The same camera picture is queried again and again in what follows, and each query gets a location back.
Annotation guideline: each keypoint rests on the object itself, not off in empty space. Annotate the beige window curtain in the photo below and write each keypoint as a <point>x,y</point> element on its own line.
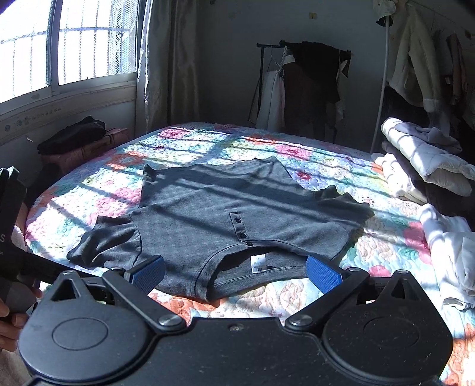
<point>167,85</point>

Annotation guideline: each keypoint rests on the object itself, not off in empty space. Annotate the window with metal grille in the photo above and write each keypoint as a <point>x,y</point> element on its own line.
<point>62,42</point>

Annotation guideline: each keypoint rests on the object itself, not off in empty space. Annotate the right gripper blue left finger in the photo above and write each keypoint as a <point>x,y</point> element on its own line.
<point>146,275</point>

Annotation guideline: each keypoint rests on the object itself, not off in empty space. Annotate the floral quilted bedspread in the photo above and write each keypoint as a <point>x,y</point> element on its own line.
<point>393,238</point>

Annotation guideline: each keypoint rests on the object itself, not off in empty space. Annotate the dark grey henley shirt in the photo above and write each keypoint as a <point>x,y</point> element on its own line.
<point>224,229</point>

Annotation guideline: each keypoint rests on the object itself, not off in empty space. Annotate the person's left hand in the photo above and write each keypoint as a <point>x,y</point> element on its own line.
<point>10,329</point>

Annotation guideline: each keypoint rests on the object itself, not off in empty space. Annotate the white standing pole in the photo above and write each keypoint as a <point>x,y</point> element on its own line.
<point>383,84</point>

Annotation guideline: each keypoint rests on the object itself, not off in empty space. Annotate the dark clothes on rack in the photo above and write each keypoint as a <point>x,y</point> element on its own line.
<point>311,84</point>

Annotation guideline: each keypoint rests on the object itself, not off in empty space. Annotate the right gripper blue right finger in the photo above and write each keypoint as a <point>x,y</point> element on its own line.
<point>324,277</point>

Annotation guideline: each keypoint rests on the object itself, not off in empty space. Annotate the folded dark purple garment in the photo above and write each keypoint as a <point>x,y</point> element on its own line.
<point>445,201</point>

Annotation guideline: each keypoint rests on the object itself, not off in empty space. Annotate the white garment on rack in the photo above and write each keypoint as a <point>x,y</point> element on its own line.
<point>271,112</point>

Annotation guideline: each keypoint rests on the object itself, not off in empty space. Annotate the folded white garment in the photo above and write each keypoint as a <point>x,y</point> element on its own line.
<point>397,179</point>

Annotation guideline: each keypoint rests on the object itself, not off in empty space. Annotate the black clothes rack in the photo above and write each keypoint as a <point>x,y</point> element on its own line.
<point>302,93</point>

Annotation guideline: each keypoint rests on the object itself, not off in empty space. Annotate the folded lavender garment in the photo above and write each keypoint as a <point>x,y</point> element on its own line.
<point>432,136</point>

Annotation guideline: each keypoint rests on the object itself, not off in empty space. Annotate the black garment on bench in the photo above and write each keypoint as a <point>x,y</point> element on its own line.
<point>72,137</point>

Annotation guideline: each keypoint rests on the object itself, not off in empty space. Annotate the crumpled white clothing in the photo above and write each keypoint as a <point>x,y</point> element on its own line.
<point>451,244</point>

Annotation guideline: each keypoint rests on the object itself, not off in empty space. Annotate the hanging cream jacket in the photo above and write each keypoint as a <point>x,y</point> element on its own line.
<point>416,76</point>

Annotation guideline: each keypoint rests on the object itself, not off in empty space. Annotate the reddish brown wooden bench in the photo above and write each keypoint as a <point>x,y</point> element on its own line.
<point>74,158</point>

